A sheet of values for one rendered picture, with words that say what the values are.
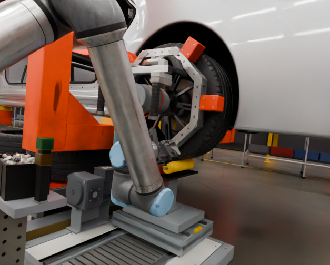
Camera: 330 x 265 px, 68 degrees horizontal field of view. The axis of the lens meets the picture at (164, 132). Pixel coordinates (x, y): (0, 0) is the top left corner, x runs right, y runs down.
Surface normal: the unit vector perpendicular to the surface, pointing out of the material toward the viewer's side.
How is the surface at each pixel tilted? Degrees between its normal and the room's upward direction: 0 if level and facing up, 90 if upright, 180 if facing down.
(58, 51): 90
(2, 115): 90
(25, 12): 76
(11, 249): 90
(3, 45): 102
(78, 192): 90
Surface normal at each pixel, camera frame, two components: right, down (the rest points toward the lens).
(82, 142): 0.81, 0.11
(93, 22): 0.03, 0.33
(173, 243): -0.58, -0.01
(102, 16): 0.37, 0.17
